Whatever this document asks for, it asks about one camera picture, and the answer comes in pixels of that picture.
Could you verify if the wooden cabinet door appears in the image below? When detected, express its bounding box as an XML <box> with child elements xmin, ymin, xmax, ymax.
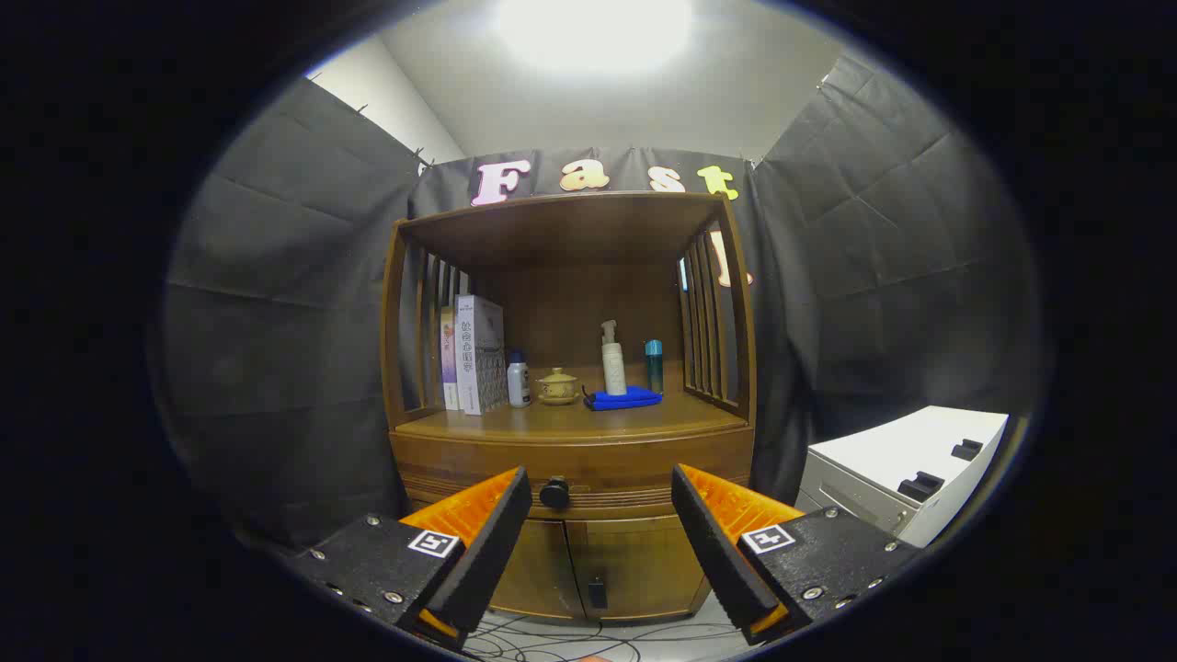
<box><xmin>564</xmin><ymin>515</ymin><xmax>714</xmax><ymax>622</ymax></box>
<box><xmin>490</xmin><ymin>519</ymin><xmax>587</xmax><ymax>619</ymax></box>

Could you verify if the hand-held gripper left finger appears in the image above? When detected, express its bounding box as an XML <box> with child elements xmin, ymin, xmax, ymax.
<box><xmin>290</xmin><ymin>466</ymin><xmax>534</xmax><ymax>652</ymax></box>

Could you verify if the white pump bottle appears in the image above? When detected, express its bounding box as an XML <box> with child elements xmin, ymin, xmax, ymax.
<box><xmin>600</xmin><ymin>320</ymin><xmax>628</xmax><ymax>396</ymax></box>

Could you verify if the yellow lidded ceramic teacup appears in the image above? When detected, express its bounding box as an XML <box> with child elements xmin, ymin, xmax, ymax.
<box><xmin>537</xmin><ymin>367</ymin><xmax>581</xmax><ymax>406</ymax></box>

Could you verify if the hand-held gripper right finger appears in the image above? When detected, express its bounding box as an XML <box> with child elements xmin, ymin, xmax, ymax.
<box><xmin>671</xmin><ymin>464</ymin><xmax>920</xmax><ymax>645</ymax></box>

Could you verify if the white drawer unit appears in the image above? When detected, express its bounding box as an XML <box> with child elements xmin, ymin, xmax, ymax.
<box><xmin>795</xmin><ymin>405</ymin><xmax>1011</xmax><ymax>549</ymax></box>

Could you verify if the blue folded cloth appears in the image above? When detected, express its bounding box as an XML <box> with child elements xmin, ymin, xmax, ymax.
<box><xmin>582</xmin><ymin>385</ymin><xmax>663</xmax><ymax>412</ymax></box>

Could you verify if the brown wooden cabinet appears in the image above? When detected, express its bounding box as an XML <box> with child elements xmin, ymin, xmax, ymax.
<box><xmin>382</xmin><ymin>191</ymin><xmax>758</xmax><ymax>624</ymax></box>

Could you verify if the brown wooden drawer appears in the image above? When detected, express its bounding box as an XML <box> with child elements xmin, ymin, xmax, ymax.
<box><xmin>391</xmin><ymin>428</ymin><xmax>755</xmax><ymax>520</ymax></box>

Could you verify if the brown wooden countertop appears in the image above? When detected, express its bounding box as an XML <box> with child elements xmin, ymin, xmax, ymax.
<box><xmin>395</xmin><ymin>391</ymin><xmax>748</xmax><ymax>444</ymax></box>

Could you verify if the thick white book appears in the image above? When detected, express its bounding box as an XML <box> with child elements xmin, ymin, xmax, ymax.
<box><xmin>455</xmin><ymin>294</ymin><xmax>507</xmax><ymax>416</ymax></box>

